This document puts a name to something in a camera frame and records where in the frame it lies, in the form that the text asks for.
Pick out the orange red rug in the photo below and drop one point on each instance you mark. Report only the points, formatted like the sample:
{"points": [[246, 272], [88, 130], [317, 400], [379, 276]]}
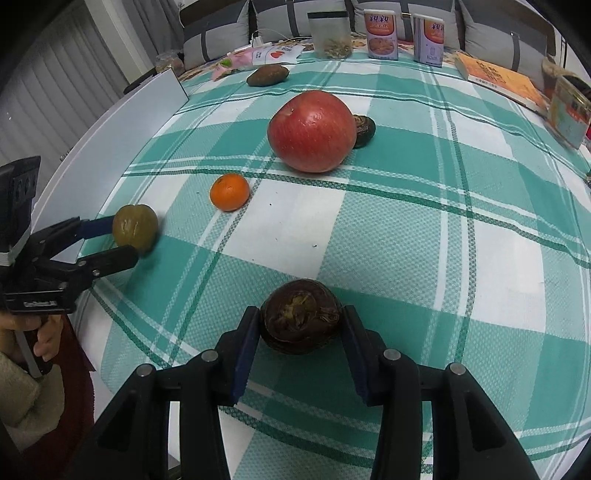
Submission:
{"points": [[78, 378]]}

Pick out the clear plastic jar colourful label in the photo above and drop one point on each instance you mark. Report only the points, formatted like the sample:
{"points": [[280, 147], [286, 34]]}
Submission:
{"points": [[570, 113]]}

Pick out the red apple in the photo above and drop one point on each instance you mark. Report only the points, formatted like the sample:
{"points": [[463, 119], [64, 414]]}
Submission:
{"points": [[311, 131]]}

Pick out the white packet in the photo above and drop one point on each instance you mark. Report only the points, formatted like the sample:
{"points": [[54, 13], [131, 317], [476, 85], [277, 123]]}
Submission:
{"points": [[277, 53]]}

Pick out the green white checked tablecloth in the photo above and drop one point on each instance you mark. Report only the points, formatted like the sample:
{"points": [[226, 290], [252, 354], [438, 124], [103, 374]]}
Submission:
{"points": [[415, 258]]}

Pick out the pink packet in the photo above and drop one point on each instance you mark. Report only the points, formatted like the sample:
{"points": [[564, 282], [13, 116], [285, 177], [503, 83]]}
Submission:
{"points": [[235, 62]]}

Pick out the brown sweet potato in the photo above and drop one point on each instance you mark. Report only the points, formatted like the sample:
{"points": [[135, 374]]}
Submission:
{"points": [[268, 75]]}

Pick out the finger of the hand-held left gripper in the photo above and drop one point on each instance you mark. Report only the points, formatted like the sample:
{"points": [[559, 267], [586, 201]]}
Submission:
{"points": [[111, 261], [94, 228]]}

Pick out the red label can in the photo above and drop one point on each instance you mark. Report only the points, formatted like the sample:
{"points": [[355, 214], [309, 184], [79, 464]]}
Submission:
{"points": [[381, 36]]}

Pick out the person's left hand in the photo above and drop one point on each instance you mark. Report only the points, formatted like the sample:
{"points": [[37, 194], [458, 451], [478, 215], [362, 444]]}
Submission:
{"points": [[51, 344]]}

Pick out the blue label can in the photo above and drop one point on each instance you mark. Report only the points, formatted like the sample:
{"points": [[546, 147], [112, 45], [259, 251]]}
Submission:
{"points": [[428, 40]]}

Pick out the person's left forearm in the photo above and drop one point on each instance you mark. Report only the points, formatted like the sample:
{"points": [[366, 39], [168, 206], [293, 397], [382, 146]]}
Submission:
{"points": [[23, 401]]}

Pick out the green brown pear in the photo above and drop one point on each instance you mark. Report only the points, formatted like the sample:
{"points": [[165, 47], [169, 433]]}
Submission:
{"points": [[135, 228]]}

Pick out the grey curtain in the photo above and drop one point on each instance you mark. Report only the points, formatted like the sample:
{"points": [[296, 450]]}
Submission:
{"points": [[60, 78]]}

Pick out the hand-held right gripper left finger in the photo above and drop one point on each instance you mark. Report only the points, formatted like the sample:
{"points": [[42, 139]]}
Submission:
{"points": [[244, 355]]}

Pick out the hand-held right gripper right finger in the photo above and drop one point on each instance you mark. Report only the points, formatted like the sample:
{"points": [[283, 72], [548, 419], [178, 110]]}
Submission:
{"points": [[358, 357]]}

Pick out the bag of snacks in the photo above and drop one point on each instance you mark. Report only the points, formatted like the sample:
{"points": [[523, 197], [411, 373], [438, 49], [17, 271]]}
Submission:
{"points": [[167, 63]]}

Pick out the clear jar with black lid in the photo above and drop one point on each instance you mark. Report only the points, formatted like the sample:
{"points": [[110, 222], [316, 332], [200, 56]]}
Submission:
{"points": [[328, 37]]}

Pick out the orange book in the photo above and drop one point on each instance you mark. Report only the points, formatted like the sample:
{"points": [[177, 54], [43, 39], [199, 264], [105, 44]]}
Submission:
{"points": [[501, 81]]}

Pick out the orange tangerine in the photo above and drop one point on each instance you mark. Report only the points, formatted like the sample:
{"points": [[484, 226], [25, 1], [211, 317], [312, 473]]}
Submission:
{"points": [[229, 192]]}

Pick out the dark brown water chestnut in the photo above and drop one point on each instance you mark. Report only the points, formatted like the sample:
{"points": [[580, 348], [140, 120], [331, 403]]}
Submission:
{"points": [[365, 131], [300, 318]]}

